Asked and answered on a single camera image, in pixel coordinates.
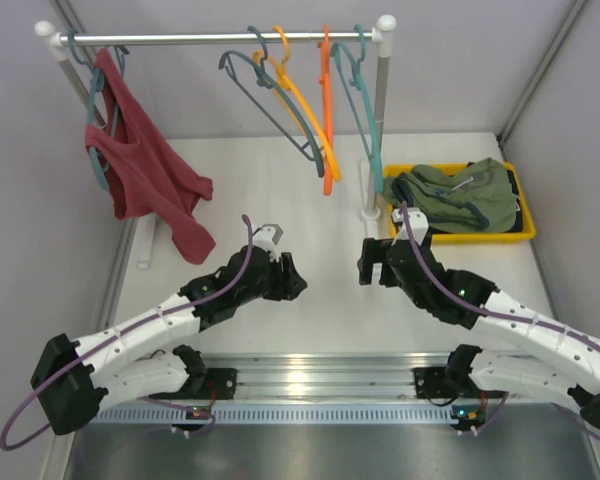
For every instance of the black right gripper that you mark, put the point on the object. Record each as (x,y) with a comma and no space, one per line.
(374,251)

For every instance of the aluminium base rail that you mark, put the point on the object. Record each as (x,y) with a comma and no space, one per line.
(300,389)

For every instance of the yellow hanger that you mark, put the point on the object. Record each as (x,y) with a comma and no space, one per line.
(306,120)

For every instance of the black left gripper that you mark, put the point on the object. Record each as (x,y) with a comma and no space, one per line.
(285,276)

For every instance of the navy maroon shirt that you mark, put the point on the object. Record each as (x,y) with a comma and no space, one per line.
(518,223)

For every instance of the yellow plastic bin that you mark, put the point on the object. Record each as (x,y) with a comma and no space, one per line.
(440,238)

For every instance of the orange hanger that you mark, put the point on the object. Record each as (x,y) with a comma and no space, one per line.
(327,109)

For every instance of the teal hanger under red top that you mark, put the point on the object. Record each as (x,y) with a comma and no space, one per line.
(97,84)

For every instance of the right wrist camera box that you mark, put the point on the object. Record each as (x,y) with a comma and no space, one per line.
(417,221)

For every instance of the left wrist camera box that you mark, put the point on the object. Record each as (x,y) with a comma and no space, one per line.
(267,236)

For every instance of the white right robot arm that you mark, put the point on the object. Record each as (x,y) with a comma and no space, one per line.
(561,366)

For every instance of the green tank top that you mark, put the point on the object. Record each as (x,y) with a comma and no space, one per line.
(477,199)

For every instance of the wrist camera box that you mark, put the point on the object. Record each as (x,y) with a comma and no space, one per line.
(417,221)
(267,236)

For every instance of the red tank top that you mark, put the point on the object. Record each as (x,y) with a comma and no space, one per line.
(145,175)

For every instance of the metal clothes rack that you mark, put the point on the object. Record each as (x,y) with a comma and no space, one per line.
(379,42)

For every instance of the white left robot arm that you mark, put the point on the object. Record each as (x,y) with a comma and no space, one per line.
(77,379)

